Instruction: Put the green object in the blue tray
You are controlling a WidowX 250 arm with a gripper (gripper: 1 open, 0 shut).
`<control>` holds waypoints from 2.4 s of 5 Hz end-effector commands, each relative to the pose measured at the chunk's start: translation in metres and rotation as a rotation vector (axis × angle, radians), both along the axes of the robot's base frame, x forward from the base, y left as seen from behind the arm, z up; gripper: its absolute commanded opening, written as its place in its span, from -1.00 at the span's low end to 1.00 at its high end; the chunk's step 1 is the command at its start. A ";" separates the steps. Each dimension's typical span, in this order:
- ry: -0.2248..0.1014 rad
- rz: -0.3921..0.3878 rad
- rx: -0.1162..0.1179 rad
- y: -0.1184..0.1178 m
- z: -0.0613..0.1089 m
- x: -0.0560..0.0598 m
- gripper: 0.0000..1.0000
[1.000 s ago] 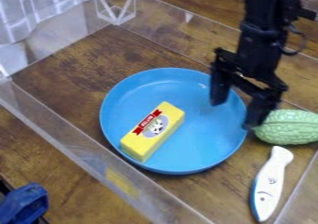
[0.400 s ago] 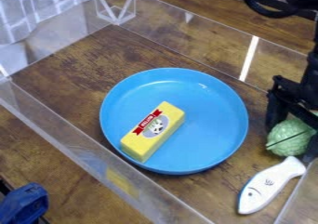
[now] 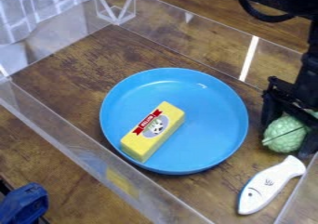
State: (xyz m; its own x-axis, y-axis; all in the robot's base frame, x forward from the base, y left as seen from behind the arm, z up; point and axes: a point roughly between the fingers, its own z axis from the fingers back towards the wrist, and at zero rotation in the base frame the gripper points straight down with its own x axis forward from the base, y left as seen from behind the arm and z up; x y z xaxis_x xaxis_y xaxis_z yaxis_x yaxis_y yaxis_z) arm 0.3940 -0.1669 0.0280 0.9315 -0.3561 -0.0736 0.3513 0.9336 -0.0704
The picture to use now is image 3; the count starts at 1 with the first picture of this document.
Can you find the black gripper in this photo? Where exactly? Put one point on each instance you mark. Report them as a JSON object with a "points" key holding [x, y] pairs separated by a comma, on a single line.
{"points": [[293, 98]]}

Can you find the green bitter gourd toy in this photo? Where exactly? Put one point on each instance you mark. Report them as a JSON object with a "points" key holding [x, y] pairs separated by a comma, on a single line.
{"points": [[285, 134]]}

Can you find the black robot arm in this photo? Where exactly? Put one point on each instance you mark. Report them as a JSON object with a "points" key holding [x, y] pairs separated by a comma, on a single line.
{"points": [[296, 8]]}

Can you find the blue round plate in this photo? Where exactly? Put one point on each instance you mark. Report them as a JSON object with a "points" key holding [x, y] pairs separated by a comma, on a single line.
{"points": [[214, 128]]}

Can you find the white wooden fish toy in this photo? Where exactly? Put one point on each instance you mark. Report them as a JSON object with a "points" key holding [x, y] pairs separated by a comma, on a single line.
{"points": [[266, 184]]}

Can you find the yellow butter block toy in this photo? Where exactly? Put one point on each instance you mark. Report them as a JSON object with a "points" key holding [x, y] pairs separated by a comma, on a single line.
{"points": [[145, 139]]}

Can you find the blue clamp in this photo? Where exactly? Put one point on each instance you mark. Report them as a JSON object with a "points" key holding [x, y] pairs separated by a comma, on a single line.
{"points": [[24, 205]]}

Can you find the white grid cloth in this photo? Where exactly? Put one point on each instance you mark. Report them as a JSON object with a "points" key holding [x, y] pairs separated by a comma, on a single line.
{"points": [[20, 15]]}

